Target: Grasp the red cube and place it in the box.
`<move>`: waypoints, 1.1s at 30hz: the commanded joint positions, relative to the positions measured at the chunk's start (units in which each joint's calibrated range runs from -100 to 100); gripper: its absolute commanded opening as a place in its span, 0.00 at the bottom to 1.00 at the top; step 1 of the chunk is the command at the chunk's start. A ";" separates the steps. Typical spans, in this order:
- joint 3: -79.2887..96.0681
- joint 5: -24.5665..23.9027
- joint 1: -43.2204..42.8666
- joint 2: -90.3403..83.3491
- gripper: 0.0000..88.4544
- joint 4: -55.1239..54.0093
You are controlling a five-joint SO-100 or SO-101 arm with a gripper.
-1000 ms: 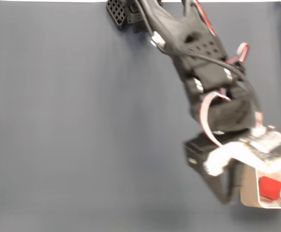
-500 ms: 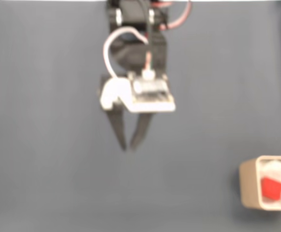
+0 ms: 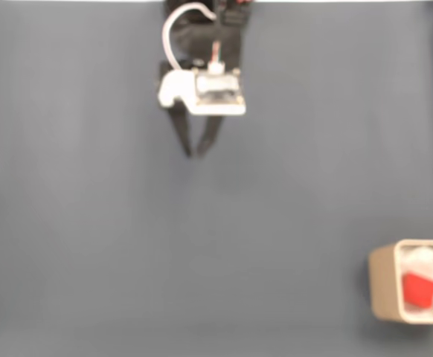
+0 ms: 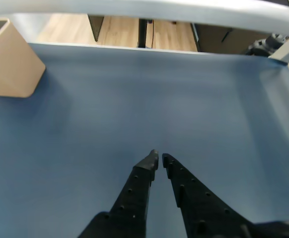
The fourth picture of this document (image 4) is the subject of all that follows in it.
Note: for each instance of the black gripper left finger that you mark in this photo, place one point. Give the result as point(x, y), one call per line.
point(129, 198)

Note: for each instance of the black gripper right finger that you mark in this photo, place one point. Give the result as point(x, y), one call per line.
point(204, 210)

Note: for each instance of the beige box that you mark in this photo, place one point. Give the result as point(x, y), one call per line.
point(13, 67)

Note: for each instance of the dark grey table mat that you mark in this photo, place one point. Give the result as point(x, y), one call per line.
point(134, 99)

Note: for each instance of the black tripod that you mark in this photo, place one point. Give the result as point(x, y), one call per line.
point(142, 32)

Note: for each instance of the dark cabinet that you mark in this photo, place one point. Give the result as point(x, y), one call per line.
point(221, 39)

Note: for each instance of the dark furniture leg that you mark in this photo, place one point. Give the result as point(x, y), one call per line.
point(96, 27)

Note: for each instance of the black chair base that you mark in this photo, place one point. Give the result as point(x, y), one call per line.
point(266, 44)

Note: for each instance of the pale grey frame bar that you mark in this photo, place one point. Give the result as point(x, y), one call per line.
point(134, 8)

